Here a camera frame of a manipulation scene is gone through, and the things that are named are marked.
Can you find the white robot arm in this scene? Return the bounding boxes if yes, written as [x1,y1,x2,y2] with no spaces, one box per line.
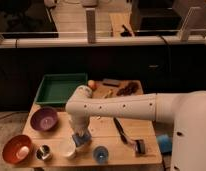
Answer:
[65,85,206,171]

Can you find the white paper cup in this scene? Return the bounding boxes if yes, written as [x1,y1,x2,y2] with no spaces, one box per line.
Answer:
[59,138,76,160]

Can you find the blue plastic cup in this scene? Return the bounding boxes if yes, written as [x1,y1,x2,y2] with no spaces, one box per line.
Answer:
[93,146,109,164]

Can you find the small metal cup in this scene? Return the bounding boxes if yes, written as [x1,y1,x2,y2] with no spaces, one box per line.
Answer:
[36,145,52,161]

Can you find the purple bowl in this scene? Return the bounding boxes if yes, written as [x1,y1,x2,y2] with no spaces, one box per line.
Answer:
[30,107,58,131]

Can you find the orange fruit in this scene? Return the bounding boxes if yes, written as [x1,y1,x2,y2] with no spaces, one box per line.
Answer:
[88,80,97,90]

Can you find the green plastic tray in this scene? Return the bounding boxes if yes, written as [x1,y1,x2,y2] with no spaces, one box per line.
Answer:
[35,73,88,106]

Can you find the dark eraser block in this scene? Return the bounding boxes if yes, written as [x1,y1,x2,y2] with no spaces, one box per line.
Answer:
[102,79,120,87]

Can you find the white egg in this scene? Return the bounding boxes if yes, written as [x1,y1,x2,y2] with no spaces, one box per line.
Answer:
[16,146,30,159]

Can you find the red bowl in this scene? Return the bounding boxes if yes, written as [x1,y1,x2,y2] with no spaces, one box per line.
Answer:
[2,135,33,164]

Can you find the black object on shelf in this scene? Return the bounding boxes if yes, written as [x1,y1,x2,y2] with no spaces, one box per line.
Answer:
[120,25,132,37]

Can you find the black box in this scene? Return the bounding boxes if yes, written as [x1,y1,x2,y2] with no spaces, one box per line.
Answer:
[130,0,181,31]

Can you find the black handled dish brush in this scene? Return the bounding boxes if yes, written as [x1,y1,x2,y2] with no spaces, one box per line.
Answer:
[113,118,146,156]

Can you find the white slanted bracket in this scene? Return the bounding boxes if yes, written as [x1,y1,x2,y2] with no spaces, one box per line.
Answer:
[178,6,201,41]

